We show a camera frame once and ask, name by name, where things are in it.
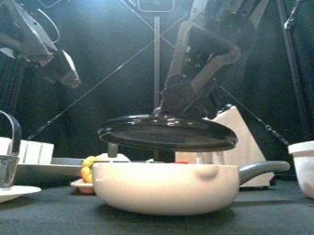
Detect black round pot lid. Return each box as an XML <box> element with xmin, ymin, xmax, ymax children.
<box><xmin>97</xmin><ymin>113</ymin><xmax>239</xmax><ymax>153</ymax></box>

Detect yellow toy corn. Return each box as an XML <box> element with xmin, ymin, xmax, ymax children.
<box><xmin>80</xmin><ymin>155</ymin><xmax>104</xmax><ymax>185</ymax></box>

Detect grey tray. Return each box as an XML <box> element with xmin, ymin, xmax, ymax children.
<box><xmin>14</xmin><ymin>157</ymin><xmax>88</xmax><ymax>185</ymax></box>

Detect white pot with grey handle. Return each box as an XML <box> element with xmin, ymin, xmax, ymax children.
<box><xmin>91</xmin><ymin>160</ymin><xmax>291</xmax><ymax>217</ymax></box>

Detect silver metal bucket with handle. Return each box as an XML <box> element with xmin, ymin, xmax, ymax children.
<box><xmin>0</xmin><ymin>109</ymin><xmax>22</xmax><ymax>189</ymax></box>

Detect grey vertical frame pole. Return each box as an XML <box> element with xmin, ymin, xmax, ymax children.
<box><xmin>153</xmin><ymin>16</ymin><xmax>161</xmax><ymax>110</ymax></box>

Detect black slanted frame pole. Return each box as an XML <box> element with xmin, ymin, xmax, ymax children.
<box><xmin>276</xmin><ymin>0</ymin><xmax>312</xmax><ymax>142</ymax></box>

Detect white toy knife block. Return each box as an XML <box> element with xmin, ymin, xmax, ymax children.
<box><xmin>173</xmin><ymin>105</ymin><xmax>276</xmax><ymax>188</ymax></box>

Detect white cup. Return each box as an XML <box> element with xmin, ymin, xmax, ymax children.
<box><xmin>287</xmin><ymin>140</ymin><xmax>314</xmax><ymax>200</ymax></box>

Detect white plate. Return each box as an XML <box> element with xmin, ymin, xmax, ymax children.
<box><xmin>0</xmin><ymin>185</ymin><xmax>42</xmax><ymax>204</ymax></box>

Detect small pink dish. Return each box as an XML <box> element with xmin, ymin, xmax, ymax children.
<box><xmin>68</xmin><ymin>178</ymin><xmax>97</xmax><ymax>195</ymax></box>

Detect white toy with grey handle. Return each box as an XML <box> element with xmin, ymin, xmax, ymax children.
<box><xmin>95</xmin><ymin>141</ymin><xmax>132</xmax><ymax>163</ymax></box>

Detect white slotted dish rack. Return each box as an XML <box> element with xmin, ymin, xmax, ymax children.
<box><xmin>0</xmin><ymin>136</ymin><xmax>54</xmax><ymax>165</ymax></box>

